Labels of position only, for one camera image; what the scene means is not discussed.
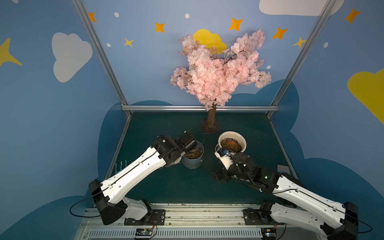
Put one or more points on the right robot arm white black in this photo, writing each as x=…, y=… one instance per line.
x=332, y=220

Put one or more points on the white saucer under white pot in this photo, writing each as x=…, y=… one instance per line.
x=216, y=148

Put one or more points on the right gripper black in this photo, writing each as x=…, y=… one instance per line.
x=229, y=173

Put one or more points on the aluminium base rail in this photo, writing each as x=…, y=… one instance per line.
x=193, y=222

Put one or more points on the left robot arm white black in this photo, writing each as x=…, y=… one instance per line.
x=110, y=195

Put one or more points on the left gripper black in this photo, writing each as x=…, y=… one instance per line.
x=186, y=142

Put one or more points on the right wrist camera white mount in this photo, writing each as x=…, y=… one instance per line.
x=226, y=159

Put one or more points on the blue-grey faceted plant pot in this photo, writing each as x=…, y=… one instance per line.
x=194, y=163

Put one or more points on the blue yellow garden hand rake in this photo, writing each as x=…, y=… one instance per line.
x=119, y=167

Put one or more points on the aluminium frame back bar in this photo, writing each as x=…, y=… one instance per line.
x=140, y=108

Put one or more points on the artificial pink blossom tree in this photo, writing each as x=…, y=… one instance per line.
x=212, y=77

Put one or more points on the aluminium frame post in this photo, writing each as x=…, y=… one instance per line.
x=312, y=37
x=96, y=42

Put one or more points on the right aluminium frame post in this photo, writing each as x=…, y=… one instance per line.
x=312, y=37

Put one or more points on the pink succulent in blue pot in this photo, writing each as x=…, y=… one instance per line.
x=194, y=154

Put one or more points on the white round plant pot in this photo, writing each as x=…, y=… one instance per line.
x=234, y=135

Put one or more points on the left aluminium frame post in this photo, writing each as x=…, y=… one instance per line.
x=96, y=42

